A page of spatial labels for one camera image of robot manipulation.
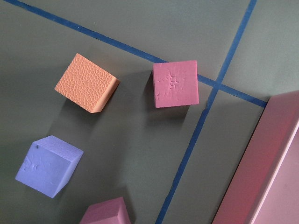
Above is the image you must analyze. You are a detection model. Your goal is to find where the dark red foam block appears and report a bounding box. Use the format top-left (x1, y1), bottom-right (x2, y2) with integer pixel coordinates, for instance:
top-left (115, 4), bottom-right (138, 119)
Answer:
top-left (79, 197), bottom-right (131, 224)
top-left (152, 60), bottom-right (199, 108)

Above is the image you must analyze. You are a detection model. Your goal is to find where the orange foam block right side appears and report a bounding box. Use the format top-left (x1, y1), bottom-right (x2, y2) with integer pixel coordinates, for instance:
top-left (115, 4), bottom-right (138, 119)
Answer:
top-left (55, 53), bottom-right (120, 113)

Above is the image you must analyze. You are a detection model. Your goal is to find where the purple foam block right side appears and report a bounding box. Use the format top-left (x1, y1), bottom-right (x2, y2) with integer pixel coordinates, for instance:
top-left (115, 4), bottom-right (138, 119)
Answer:
top-left (15, 135), bottom-right (84, 198)

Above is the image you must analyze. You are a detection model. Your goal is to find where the red plastic bin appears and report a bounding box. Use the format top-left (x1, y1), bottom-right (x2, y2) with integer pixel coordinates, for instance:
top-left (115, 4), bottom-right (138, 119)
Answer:
top-left (213, 91), bottom-right (299, 224)

